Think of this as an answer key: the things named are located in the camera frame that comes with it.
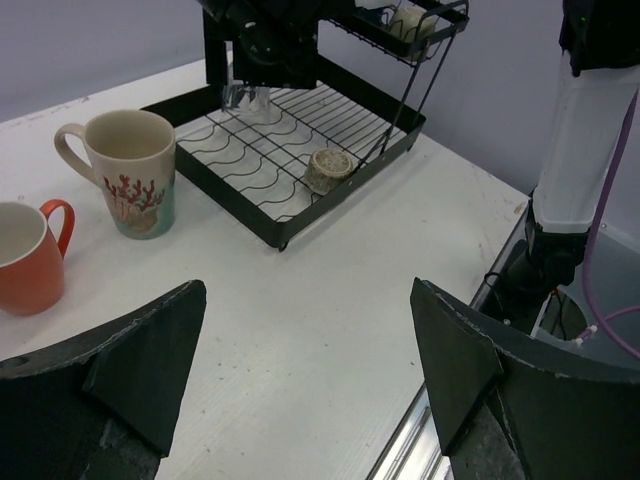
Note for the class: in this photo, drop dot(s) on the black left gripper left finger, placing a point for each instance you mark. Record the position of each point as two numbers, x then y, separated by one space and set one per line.
103 404

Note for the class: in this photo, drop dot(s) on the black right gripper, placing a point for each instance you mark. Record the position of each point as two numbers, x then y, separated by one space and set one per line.
244 43

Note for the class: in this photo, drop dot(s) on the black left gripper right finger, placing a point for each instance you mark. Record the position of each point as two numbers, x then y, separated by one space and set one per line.
507 406

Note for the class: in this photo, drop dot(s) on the clear glass cup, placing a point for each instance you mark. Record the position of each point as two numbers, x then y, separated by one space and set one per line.
250 103

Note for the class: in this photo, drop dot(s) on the small beige patterned cup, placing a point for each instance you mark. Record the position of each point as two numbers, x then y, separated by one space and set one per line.
327 169

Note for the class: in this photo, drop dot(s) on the orange ceramic mug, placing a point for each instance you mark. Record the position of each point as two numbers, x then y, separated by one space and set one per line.
34 242

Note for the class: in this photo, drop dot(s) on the tall floral cream mug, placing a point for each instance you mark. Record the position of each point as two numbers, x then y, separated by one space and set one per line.
130 155

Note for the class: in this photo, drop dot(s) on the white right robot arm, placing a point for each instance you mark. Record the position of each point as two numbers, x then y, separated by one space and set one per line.
599 85

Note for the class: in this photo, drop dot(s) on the cream round mug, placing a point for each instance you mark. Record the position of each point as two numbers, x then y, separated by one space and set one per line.
411 24

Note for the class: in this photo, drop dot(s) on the aluminium mounting rail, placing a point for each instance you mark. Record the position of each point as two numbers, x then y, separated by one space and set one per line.
413 450

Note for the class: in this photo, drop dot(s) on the black wire dish rack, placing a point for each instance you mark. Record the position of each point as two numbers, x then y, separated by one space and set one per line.
256 172

